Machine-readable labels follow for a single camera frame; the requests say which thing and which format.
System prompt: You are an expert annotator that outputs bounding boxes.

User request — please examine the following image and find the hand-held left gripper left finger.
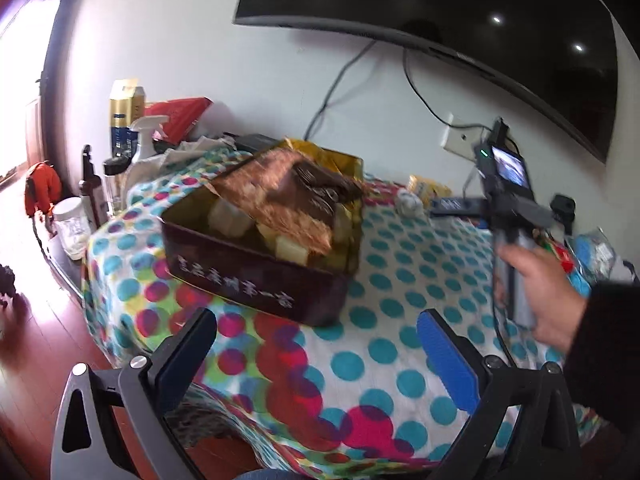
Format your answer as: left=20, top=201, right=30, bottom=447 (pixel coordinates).
left=50, top=307, right=218, bottom=480

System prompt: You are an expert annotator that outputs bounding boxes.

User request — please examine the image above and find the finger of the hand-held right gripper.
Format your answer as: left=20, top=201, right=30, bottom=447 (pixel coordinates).
left=429, top=197, right=486, bottom=220

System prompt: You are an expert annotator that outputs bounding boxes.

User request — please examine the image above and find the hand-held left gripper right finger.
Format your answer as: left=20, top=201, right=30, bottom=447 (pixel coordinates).
left=416, top=307, right=584, bottom=480

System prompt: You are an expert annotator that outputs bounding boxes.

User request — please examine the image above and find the dark tin box gold inside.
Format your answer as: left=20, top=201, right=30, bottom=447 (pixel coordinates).
left=160, top=139, right=366, bottom=329

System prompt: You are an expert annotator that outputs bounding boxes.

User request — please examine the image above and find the dark brown snack packet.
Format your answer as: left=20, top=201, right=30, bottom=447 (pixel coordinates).
left=292, top=157, right=364, bottom=204

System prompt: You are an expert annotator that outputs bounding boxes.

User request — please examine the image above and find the pale yellow block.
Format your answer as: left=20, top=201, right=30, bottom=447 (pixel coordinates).
left=274, top=234, right=312, bottom=267
left=206, top=196, right=257, bottom=239

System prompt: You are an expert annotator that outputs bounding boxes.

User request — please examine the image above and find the orange brown snack packet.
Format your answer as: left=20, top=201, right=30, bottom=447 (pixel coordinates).
left=210, top=147, right=337, bottom=257

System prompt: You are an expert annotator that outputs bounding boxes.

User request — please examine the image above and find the person's right hand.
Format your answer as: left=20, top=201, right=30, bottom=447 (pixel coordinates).
left=500, top=244, right=591, bottom=357

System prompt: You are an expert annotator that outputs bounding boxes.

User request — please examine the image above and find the yellow snack packet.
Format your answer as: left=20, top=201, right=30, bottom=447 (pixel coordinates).
left=407, top=174, right=452, bottom=199

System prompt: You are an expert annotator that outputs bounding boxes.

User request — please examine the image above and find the white crumpled packet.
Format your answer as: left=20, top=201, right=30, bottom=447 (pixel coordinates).
left=395, top=191, right=422, bottom=217

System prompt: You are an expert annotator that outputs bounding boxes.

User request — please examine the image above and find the polka dot tablecloth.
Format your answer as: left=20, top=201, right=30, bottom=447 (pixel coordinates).
left=82, top=152, right=601, bottom=466

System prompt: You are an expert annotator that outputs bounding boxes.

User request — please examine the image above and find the red and green packet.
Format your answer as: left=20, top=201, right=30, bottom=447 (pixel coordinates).
left=537, top=230, right=577, bottom=275

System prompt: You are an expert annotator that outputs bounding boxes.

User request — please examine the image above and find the blue plastic bag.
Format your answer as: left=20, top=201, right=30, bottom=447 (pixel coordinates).
left=570, top=229, right=632, bottom=293

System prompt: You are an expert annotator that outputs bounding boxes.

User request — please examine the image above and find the white lidded jar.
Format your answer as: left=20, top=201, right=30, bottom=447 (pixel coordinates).
left=51, top=196, right=92, bottom=262

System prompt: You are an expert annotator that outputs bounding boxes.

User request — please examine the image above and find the clear bottle black cap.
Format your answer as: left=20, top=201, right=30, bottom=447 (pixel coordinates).
left=102, top=156, right=132, bottom=217

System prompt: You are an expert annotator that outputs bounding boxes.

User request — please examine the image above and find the dark brown bottle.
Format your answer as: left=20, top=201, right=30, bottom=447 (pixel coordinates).
left=80, top=144, right=109, bottom=227

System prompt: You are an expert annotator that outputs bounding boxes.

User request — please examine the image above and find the black television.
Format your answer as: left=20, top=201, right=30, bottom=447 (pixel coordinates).
left=232, top=0, right=618, bottom=166

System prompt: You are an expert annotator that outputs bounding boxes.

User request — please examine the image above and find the black flat box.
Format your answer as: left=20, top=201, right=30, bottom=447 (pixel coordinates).
left=234, top=132, right=287, bottom=154

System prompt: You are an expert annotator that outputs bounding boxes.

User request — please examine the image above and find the white spray bottle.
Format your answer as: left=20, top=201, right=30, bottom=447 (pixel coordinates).
left=127, top=114, right=170, bottom=163

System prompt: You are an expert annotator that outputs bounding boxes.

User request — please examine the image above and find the orange red bag on floor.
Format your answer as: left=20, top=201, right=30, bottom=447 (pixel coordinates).
left=24, top=160, right=64, bottom=218

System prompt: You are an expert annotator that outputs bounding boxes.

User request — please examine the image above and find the red plastic bag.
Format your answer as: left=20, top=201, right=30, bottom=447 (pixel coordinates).
left=145, top=96, right=213, bottom=143

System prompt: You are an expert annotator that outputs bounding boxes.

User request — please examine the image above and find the gold and blue carton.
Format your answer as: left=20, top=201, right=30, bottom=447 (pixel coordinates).
left=109, top=79, right=147, bottom=162

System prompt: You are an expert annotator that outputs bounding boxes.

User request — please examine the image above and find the white wall socket plate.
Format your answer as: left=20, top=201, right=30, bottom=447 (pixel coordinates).
left=440, top=112, right=493, bottom=158

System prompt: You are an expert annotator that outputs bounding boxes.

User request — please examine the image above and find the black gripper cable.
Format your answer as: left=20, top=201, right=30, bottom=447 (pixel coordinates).
left=491, top=280, right=517, bottom=367

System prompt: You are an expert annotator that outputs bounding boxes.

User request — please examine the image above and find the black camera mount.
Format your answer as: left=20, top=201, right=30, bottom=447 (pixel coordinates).
left=549, top=194, right=577, bottom=233

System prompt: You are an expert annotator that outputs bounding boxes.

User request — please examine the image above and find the black television cable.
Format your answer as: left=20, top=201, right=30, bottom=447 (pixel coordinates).
left=402, top=50, right=452, bottom=129

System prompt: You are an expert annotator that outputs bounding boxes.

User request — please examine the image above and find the grey hanging cable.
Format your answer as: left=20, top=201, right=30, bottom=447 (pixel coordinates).
left=302, top=40, right=378, bottom=142

